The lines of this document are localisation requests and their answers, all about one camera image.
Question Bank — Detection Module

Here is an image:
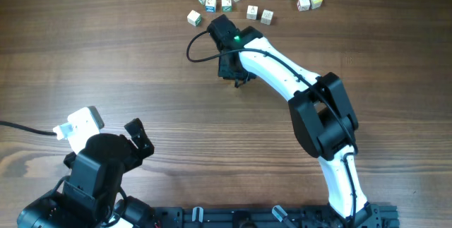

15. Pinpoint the green corner white block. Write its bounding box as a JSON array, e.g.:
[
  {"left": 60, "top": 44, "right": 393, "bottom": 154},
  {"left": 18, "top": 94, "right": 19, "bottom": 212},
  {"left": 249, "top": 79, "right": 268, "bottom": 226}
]
[{"left": 187, "top": 10, "right": 202, "bottom": 26}]

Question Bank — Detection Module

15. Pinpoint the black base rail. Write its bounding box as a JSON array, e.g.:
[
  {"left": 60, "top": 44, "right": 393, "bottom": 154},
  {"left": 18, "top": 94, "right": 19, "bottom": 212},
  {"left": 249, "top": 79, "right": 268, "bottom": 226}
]
[{"left": 155, "top": 204, "right": 400, "bottom": 228}]

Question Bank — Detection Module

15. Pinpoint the green N block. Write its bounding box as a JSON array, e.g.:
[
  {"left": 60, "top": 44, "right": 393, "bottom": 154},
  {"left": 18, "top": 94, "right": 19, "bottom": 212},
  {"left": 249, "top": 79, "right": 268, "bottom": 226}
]
[{"left": 221, "top": 0, "right": 232, "bottom": 12}]

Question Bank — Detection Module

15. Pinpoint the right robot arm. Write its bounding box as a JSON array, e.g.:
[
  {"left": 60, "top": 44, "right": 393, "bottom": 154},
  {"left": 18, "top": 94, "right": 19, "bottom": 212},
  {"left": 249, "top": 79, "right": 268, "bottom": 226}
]
[{"left": 206, "top": 15, "right": 367, "bottom": 226}]

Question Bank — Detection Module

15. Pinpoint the blue Z block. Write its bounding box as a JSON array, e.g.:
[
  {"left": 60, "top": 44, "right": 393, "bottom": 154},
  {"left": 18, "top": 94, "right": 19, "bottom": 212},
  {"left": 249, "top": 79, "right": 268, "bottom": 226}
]
[{"left": 205, "top": 0, "right": 217, "bottom": 13}]

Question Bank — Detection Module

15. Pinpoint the red Y block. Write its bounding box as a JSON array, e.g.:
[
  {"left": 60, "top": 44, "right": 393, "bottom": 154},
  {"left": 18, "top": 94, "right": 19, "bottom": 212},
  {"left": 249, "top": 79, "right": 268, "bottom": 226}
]
[{"left": 297, "top": 0, "right": 311, "bottom": 11}]

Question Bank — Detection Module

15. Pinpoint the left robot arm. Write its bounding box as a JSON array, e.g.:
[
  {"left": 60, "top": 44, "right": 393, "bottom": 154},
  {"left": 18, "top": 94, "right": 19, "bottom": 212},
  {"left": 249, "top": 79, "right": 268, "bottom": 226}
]
[{"left": 17, "top": 119, "right": 162, "bottom": 228}]

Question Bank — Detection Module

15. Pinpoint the yellow top block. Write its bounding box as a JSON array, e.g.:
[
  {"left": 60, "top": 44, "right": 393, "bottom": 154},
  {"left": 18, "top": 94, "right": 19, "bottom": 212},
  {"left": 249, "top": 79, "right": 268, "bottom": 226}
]
[{"left": 310, "top": 0, "right": 323, "bottom": 9}]

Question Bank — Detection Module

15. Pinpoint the blue D block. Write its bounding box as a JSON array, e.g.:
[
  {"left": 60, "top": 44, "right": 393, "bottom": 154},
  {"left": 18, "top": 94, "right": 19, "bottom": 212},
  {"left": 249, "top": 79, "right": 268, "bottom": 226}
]
[{"left": 261, "top": 9, "right": 273, "bottom": 25}]

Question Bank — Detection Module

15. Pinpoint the bee picture block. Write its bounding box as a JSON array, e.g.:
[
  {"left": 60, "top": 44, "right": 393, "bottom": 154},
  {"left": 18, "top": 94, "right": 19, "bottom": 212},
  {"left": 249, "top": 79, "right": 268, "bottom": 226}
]
[{"left": 246, "top": 5, "right": 258, "bottom": 20}]

